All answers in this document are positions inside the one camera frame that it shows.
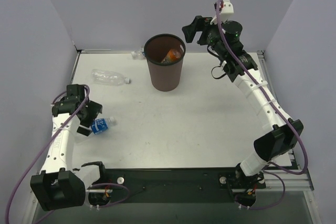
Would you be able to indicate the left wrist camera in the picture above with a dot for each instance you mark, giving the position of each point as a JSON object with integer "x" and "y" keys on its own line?
{"x": 75, "y": 90}

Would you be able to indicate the orange label plastic bottle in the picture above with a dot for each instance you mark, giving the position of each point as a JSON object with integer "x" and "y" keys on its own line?
{"x": 172, "y": 56}

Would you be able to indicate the clear bottle behind bin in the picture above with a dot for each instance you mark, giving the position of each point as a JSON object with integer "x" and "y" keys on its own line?
{"x": 138, "y": 54}

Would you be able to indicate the clear plastic bottle left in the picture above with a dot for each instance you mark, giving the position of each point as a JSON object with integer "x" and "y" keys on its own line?
{"x": 110, "y": 78}

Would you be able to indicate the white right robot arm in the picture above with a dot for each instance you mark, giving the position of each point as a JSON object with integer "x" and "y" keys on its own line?
{"x": 229, "y": 48}

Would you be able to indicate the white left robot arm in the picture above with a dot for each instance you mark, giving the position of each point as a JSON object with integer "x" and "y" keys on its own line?
{"x": 59, "y": 184}

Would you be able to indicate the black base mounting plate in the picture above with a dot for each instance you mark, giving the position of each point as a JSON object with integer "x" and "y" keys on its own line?
{"x": 175, "y": 185}

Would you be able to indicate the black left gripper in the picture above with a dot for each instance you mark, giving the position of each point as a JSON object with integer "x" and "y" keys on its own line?
{"x": 91, "y": 112}

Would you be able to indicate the blue label plastic bottle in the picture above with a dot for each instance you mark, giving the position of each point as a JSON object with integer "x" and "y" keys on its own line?
{"x": 103, "y": 124}

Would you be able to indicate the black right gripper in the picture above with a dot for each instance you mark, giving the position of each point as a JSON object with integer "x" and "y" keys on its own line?
{"x": 202, "y": 28}

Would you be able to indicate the brown plastic waste bin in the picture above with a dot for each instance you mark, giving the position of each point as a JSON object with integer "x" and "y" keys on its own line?
{"x": 164, "y": 76}

